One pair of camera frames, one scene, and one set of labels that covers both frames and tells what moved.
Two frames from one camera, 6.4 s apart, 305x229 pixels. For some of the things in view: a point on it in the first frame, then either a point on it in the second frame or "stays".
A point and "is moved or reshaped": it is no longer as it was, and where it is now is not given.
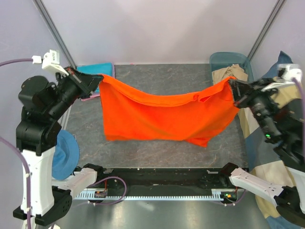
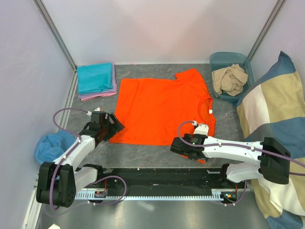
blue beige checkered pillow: x=261 y=135 stays
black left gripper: x=88 y=82 to x=115 y=128
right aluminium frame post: x=276 y=10 stays
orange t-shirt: x=128 y=116 is moved or reshaped
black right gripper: x=242 y=91 to x=187 y=136
